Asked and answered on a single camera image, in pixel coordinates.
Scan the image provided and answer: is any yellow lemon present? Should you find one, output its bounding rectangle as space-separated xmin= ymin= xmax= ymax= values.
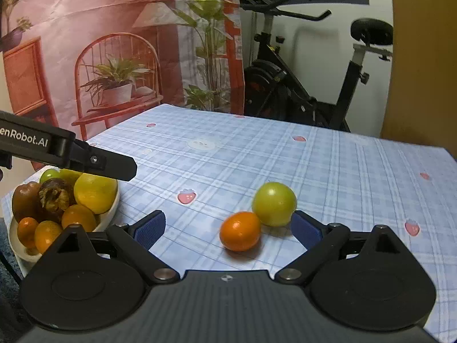
xmin=74 ymin=173 xmax=118 ymax=214
xmin=60 ymin=169 xmax=82 ymax=187

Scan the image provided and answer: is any green lime fruit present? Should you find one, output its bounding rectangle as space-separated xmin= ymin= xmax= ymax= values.
xmin=39 ymin=169 xmax=61 ymax=184

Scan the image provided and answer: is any purple mangosteen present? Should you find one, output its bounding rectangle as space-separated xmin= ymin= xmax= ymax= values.
xmin=38 ymin=178 xmax=76 ymax=223

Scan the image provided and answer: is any small orange mandarin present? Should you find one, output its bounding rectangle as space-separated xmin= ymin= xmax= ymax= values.
xmin=61 ymin=204 xmax=97 ymax=232

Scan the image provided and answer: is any small green fruit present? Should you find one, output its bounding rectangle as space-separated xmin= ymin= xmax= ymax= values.
xmin=252 ymin=182 xmax=297 ymax=227

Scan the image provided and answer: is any red brown apple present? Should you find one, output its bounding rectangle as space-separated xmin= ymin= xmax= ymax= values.
xmin=12 ymin=181 xmax=42 ymax=223

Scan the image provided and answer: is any bright orange kumquat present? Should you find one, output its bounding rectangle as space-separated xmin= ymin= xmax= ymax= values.
xmin=219 ymin=212 xmax=261 ymax=252

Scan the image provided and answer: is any yellow orange kumquat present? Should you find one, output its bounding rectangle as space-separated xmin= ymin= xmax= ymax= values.
xmin=34 ymin=221 xmax=63 ymax=254

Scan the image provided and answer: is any beige ceramic plate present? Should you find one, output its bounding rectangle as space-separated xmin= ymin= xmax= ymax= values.
xmin=9 ymin=168 xmax=120 ymax=263

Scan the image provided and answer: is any black exercise bike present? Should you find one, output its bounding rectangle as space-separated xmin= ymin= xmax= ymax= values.
xmin=241 ymin=0 xmax=394 ymax=136

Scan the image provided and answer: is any wooden door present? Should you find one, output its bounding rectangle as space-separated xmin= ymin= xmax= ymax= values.
xmin=381 ymin=0 xmax=456 ymax=156

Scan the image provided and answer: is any pink printed wall tapestry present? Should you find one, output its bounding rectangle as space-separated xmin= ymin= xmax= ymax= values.
xmin=1 ymin=0 xmax=244 ymax=139

